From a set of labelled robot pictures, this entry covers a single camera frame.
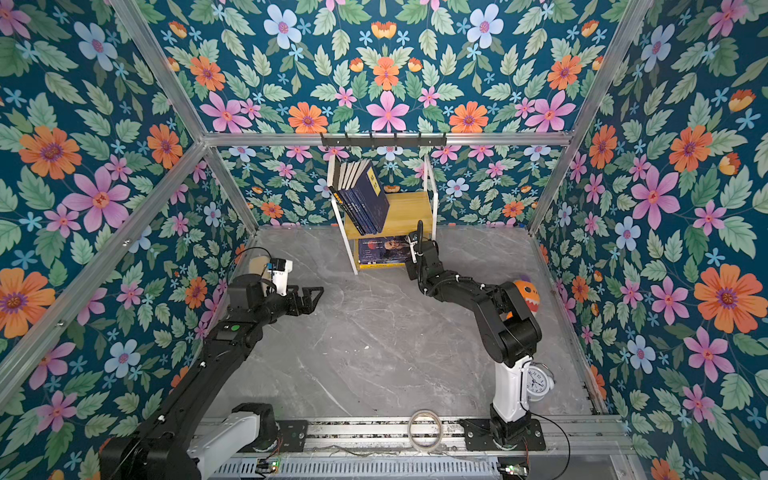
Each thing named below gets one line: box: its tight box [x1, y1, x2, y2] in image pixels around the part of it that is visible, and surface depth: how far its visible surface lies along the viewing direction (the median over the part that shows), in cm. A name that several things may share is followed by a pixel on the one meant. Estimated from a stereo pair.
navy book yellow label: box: [330, 186, 359, 232], surface depth 82 cm
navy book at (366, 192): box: [352, 160, 380, 236], surface depth 88 cm
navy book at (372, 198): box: [352, 161, 390, 234], surface depth 88 cm
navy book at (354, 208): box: [339, 187, 368, 235], surface depth 84 cm
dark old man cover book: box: [358, 236, 413, 265], surface depth 101 cm
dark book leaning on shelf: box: [327, 154, 344, 205], surface depth 80 cm
